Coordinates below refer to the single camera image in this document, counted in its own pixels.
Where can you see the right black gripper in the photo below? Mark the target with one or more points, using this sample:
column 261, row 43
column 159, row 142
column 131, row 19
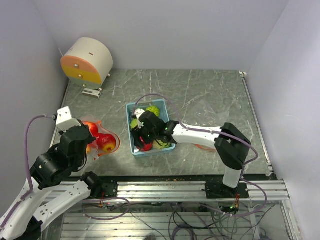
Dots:
column 137, row 133

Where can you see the green cabbage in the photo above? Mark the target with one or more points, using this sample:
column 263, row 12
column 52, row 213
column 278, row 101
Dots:
column 134, row 123
column 159, row 145

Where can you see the dark red apple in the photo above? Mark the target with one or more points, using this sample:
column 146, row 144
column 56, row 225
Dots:
column 106, row 142

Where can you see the clear zip bag orange zipper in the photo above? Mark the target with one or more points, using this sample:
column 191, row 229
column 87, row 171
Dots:
column 96, row 153

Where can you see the large red apple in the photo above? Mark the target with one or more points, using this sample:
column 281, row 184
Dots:
column 93, row 128

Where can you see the red orange bell pepper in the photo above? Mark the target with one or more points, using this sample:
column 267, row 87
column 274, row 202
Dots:
column 88, row 149

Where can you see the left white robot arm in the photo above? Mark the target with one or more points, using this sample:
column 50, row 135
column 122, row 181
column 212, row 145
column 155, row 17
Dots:
column 29, row 216

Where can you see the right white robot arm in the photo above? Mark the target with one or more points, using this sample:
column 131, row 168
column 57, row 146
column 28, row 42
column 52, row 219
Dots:
column 231, row 145

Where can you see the green custard apple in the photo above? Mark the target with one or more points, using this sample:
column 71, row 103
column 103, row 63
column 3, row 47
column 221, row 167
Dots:
column 154, row 109

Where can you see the light blue plastic basket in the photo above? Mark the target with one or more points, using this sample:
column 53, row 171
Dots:
column 153, row 126

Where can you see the white round drawer box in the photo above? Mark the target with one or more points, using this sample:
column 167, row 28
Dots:
column 87, row 63

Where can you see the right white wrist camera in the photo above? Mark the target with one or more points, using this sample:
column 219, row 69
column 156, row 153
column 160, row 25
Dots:
column 140, row 123

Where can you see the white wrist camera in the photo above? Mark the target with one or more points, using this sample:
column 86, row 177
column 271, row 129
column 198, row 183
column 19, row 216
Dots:
column 65, row 120
column 140, row 123

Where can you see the aluminium rail frame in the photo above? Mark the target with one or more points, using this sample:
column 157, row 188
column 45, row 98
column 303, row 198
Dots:
column 180, row 208

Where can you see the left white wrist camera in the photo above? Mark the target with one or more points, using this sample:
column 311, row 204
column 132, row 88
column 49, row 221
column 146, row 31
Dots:
column 65, row 120

